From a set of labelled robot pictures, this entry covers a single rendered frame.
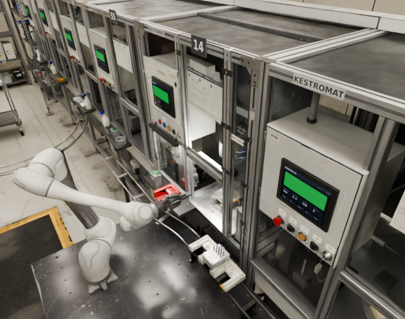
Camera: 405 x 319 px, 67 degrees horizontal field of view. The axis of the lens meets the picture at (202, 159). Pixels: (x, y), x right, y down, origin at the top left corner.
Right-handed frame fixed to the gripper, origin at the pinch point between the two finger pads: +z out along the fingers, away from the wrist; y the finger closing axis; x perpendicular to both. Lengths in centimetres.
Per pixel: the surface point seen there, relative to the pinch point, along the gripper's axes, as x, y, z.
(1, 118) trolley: 419, -91, -84
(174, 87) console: 25, 57, 12
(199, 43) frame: 0, 86, 13
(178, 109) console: 23, 45, 12
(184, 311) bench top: -36, -47, -27
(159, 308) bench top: -27, -47, -38
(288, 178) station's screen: -64, 48, 10
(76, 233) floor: 133, -116, -56
